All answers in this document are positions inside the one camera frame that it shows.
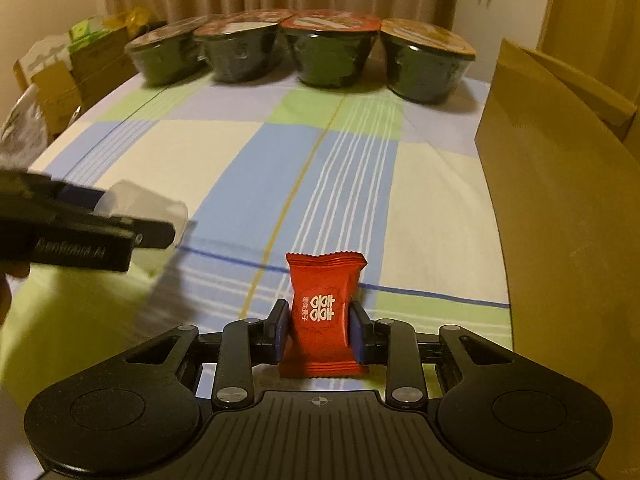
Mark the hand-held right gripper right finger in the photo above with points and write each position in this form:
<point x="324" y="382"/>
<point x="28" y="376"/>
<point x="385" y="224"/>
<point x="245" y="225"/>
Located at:
<point x="356" y="330"/>

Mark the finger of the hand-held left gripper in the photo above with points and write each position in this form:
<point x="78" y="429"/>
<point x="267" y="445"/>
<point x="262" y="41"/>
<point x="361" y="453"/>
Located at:
<point x="45" y="195"/>
<point x="150" y="235"/>

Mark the noodle bowl yellow lid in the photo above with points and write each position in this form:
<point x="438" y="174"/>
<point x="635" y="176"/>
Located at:
<point x="427" y="67"/>

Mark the yellow plastic bag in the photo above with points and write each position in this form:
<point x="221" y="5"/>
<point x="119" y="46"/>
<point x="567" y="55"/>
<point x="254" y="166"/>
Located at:
<point x="125" y="19"/>

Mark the noodle bowl dark brown lid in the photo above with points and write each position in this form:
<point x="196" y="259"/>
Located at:
<point x="165" y="57"/>

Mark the noodle bowl reddish brown lid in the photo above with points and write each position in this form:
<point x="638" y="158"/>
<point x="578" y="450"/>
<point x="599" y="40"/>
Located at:
<point x="237" y="50"/>

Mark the noodle bowl red lid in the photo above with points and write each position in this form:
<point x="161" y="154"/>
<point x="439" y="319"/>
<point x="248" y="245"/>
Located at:
<point x="330" y="52"/>

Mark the small brown cardboard box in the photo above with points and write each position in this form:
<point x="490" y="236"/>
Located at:
<point x="57" y="100"/>

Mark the tall brown cardboard box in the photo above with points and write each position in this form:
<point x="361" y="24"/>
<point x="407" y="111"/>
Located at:
<point x="102" y="67"/>

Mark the red candy packet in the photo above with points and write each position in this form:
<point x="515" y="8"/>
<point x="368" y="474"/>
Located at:
<point x="322" y="310"/>

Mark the checked tablecloth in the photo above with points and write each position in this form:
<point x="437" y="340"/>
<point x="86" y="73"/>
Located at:
<point x="260" y="160"/>

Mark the white carved chair back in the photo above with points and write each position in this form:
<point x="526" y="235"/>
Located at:
<point x="40" y="57"/>

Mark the clear plastic box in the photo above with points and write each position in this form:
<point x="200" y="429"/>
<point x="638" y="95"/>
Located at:
<point x="145" y="205"/>

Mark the brown cardboard box container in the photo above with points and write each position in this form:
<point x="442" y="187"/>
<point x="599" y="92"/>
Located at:
<point x="565" y="220"/>

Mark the green packets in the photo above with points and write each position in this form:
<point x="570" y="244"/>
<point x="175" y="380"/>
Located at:
<point x="87" y="30"/>

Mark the white plastic bag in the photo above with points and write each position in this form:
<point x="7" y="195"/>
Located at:
<point x="20" y="130"/>

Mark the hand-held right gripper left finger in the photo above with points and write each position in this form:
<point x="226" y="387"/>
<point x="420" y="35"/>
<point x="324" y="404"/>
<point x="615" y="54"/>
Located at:
<point x="284" y="327"/>

